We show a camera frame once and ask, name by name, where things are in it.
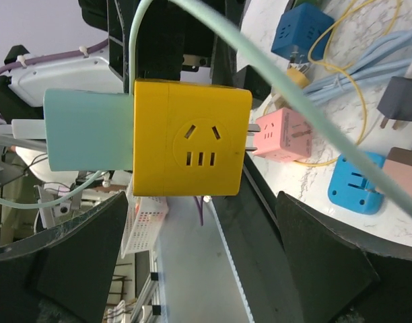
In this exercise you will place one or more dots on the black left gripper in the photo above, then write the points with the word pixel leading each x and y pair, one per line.
pixel 169 42

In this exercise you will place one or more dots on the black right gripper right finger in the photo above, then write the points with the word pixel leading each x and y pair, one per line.
pixel 341 273

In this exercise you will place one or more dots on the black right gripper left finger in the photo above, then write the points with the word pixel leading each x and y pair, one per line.
pixel 63 274

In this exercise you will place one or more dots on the blue plug adapter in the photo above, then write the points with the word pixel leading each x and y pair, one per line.
pixel 350 189

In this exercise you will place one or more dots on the yellow cube socket hub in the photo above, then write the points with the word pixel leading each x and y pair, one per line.
pixel 188 139

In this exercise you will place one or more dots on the light teal charger plug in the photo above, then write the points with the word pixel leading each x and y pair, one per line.
pixel 88 131

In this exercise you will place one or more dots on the yellow charger plug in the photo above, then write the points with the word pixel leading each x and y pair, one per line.
pixel 297 73

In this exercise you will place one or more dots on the blue cube socket adapter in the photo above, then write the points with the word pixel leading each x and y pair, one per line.
pixel 300 32

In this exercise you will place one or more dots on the pink cube socket adapter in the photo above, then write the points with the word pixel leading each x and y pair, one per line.
pixel 284 136

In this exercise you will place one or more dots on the grey charger plug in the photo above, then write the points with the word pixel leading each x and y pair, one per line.
pixel 396 102

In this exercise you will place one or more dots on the pink plug adapter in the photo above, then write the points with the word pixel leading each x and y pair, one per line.
pixel 398 166

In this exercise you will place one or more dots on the green power strip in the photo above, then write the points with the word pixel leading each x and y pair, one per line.
pixel 317 3

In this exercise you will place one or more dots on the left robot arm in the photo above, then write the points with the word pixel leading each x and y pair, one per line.
pixel 24 79

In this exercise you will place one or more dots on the white plastic basket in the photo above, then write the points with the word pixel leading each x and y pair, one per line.
pixel 145 217

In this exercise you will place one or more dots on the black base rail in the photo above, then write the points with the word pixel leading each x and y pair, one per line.
pixel 250 226

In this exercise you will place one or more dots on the white slotted cable duct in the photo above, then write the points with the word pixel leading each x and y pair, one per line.
pixel 232 263

